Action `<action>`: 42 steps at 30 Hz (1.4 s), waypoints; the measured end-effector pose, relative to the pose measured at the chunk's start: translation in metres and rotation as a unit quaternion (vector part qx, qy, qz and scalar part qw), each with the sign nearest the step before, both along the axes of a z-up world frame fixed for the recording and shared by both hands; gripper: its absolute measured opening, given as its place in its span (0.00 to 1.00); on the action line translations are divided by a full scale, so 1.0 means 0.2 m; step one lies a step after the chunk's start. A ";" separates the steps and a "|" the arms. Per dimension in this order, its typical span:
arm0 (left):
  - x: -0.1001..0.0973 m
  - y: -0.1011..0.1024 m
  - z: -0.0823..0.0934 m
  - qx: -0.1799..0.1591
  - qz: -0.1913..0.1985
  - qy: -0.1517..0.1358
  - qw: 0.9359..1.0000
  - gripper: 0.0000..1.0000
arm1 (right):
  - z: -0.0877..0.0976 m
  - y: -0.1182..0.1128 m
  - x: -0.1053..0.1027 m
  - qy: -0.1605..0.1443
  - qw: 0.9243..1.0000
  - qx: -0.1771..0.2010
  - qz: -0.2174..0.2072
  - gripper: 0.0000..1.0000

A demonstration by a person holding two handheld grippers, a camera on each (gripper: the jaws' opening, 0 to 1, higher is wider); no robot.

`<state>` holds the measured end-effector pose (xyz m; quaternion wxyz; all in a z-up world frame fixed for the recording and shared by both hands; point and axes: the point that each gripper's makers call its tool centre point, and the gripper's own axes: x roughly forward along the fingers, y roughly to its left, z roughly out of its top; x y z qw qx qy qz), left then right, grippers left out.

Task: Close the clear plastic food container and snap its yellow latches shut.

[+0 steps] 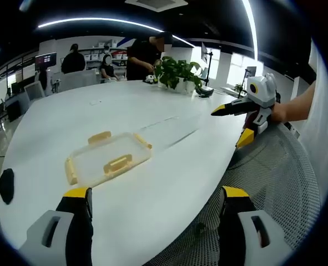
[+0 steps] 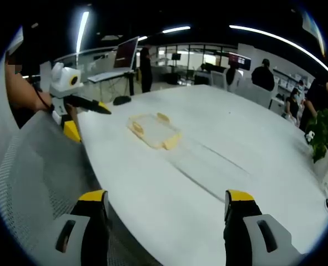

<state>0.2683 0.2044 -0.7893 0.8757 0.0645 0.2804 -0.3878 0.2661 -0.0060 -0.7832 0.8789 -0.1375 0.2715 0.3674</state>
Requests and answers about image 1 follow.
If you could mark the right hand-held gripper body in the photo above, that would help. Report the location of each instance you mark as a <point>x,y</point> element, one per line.
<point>259,95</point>

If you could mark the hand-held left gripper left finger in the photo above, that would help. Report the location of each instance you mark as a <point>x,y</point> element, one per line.
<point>56,230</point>

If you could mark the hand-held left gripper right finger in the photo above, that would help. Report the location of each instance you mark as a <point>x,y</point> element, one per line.
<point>244,230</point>

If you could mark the person's right hand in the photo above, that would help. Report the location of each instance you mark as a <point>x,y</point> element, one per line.
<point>280,112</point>

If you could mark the small green plant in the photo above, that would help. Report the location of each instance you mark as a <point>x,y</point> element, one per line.
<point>238,89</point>

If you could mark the black headset device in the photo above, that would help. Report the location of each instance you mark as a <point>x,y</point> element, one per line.
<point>205,91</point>

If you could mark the grey mesh chair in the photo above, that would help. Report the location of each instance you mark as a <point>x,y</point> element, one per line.
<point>272,183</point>

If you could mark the green potted plant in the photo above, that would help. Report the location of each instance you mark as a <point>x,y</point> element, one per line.
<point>177,72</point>

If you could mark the black pouch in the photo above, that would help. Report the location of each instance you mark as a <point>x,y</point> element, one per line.
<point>7,186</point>

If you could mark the clear lid with yellow clips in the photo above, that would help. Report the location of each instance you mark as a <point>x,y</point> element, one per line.
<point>108,159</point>

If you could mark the shelf with white boxes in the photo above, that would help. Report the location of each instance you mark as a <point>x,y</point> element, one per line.
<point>115,54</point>

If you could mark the white office chair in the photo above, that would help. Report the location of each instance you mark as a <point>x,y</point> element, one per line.
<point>34,92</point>

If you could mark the black camera stand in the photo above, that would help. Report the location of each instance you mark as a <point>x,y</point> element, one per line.
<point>209,69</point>

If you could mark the wall screen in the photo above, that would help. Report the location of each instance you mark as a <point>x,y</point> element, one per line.
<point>45,59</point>

